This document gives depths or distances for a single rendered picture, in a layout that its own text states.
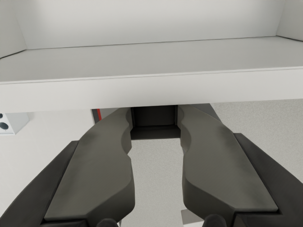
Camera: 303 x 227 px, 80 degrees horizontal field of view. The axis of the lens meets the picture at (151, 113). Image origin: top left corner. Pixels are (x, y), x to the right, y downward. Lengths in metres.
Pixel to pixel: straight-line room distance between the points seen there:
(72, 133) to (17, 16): 0.19
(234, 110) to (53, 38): 1.18
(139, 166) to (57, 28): 1.34
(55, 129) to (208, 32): 0.27
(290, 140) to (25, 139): 1.56
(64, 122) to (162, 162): 1.17
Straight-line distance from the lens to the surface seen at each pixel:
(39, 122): 0.35
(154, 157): 1.40
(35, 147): 0.39
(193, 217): 0.54
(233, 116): 1.30
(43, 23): 0.20
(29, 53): 0.19
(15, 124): 0.33
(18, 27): 0.21
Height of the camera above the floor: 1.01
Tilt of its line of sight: 60 degrees down
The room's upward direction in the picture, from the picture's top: 178 degrees clockwise
